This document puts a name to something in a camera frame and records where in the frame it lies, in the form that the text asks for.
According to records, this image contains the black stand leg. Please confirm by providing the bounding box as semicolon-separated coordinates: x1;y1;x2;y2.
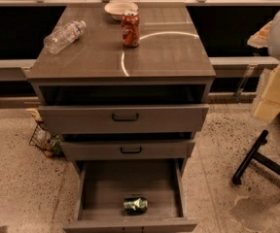
231;130;280;184

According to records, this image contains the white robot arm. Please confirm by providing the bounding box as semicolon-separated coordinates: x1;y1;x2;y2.
247;11;280;122

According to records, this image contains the wire basket with items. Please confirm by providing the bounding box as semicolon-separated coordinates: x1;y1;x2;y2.
29;123;63;157

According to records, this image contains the clear plastic water bottle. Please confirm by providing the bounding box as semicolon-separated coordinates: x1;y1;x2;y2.
44;20;87;54

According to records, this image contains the grey drawer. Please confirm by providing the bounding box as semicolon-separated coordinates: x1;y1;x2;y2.
63;159;197;233
61;140;194;160
38;104;209;134

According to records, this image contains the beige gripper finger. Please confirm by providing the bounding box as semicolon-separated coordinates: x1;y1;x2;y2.
247;21;272;49
253;64;280;123

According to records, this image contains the white bowl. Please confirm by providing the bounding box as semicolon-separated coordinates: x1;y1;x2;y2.
104;1;138;20

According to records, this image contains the green soda can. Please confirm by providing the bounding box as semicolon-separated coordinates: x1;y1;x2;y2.
123;197;148;216

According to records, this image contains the red soda can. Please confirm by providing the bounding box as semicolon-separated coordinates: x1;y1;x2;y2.
121;10;140;48

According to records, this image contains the grey drawer cabinet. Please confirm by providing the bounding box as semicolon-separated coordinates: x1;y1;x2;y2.
26;5;217;177

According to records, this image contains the middle grey drawer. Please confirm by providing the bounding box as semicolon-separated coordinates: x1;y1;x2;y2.
61;140;194;160

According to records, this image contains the bottom grey drawer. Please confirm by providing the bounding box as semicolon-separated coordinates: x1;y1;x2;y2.
63;159;197;233

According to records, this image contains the top grey drawer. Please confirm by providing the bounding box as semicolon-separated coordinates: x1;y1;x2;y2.
38;104;209;134

